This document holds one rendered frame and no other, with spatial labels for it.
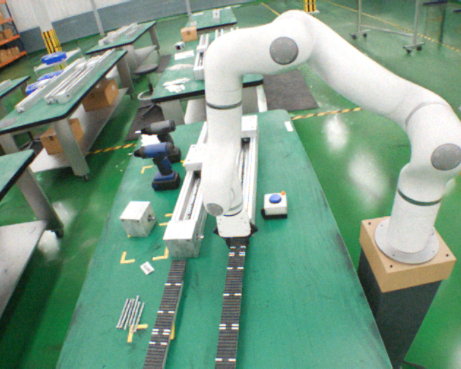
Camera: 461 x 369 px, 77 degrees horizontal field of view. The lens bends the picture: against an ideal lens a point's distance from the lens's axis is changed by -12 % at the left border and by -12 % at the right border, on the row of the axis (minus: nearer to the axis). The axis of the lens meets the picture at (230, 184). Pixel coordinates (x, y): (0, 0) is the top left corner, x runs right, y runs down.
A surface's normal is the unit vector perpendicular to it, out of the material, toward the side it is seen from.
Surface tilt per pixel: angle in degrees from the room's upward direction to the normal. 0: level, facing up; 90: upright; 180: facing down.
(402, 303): 90
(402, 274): 90
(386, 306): 90
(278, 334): 0
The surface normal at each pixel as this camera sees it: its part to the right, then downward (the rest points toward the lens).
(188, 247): -0.09, 0.60
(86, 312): -0.16, -0.80
